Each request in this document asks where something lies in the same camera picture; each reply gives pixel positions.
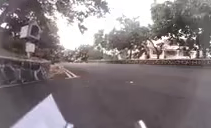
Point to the low dark stone wall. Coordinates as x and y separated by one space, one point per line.
16 71

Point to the robot's own part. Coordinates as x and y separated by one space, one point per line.
141 124
69 126

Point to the row of leafy trees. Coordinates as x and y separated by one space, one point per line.
183 23

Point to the group of tall trees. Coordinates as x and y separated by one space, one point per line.
49 36

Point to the pale box on post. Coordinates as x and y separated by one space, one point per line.
30 32

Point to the dark bush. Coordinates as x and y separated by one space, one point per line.
88 53

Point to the long low stone wall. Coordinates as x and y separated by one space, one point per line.
159 62

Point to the pale building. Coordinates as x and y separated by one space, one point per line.
171 51

